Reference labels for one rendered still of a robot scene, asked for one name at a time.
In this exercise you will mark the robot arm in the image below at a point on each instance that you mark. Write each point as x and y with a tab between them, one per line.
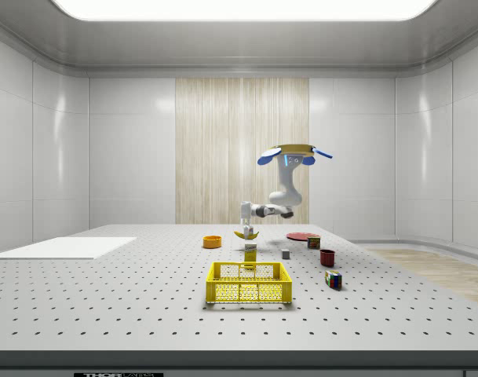
288	188

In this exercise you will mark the banana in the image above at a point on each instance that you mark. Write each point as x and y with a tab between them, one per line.
238	235

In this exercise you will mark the yellow and white box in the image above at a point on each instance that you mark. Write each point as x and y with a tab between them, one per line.
250	252

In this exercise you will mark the puzzle cube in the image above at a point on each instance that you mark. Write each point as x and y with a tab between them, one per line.
333	279

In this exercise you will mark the red mug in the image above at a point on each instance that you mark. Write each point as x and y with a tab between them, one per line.
327	258

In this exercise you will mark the grey cube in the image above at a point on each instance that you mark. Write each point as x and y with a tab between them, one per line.
285	254

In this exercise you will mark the yellow bowl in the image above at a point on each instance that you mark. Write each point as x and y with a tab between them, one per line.
212	242

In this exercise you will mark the drone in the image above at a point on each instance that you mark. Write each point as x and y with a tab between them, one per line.
296	148

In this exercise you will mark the yellow basket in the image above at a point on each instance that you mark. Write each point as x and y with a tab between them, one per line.
248	291

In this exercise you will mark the white board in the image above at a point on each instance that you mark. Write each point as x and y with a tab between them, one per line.
62	247

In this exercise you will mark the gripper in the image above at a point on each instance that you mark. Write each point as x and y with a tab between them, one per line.
247	225

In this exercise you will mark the red plate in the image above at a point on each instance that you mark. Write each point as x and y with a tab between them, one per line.
297	236

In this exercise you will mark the flat-sided can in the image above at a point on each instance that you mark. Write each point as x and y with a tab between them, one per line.
313	242

